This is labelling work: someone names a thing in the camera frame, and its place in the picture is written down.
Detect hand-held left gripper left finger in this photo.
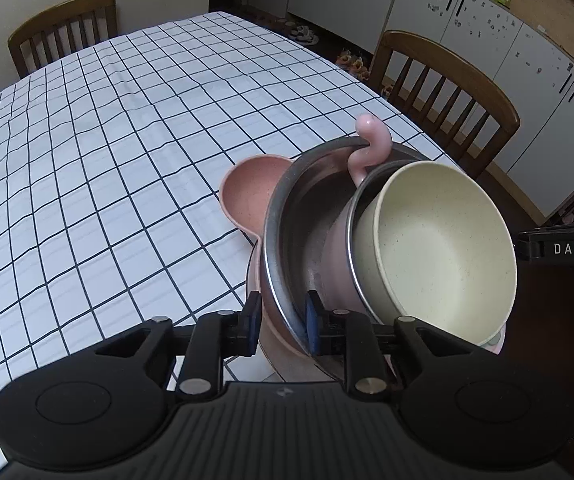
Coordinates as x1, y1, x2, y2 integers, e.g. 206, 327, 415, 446
94, 291, 263, 403

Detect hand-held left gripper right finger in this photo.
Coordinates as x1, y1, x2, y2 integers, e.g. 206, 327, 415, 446
305, 291, 499, 402

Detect pink pot with steel liner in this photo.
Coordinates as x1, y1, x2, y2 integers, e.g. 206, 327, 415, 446
317, 114, 508, 361

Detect stainless steel bowl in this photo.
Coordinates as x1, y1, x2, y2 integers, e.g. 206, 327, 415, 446
262, 137, 468, 386

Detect cream bowl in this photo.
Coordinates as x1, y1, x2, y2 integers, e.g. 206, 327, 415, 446
354, 162, 518, 348

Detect pink bear-shaped plate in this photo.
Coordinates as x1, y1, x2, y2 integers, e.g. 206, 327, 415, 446
218, 156, 348, 386

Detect white cabinet with stickers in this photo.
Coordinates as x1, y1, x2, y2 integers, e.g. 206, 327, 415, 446
372, 0, 574, 221

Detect black checkered white tablecloth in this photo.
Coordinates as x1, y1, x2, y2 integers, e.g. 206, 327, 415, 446
0, 10, 468, 466

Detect wooden chair with dark seat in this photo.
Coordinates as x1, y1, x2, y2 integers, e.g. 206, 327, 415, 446
367, 30, 522, 181

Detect small colourful toy shoes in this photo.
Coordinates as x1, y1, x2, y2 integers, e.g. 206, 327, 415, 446
336, 50, 372, 81

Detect pair of sneakers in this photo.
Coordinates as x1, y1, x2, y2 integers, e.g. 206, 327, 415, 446
287, 24, 318, 43

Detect white lower cabinet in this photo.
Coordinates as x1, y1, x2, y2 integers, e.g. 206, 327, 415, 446
287, 0, 408, 56

